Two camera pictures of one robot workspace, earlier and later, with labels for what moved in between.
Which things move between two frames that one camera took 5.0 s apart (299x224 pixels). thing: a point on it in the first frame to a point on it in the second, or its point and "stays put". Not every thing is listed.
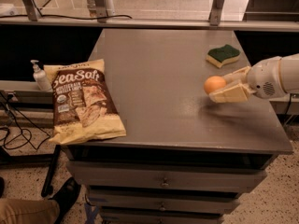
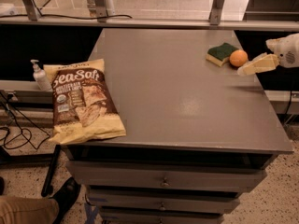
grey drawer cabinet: [184, 159] stays put
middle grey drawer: [122, 200] stays put
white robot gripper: [263, 77] to [289, 52]
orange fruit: [213, 83] to [238, 58]
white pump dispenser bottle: [40, 77] stays put
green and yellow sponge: [219, 57] stays put
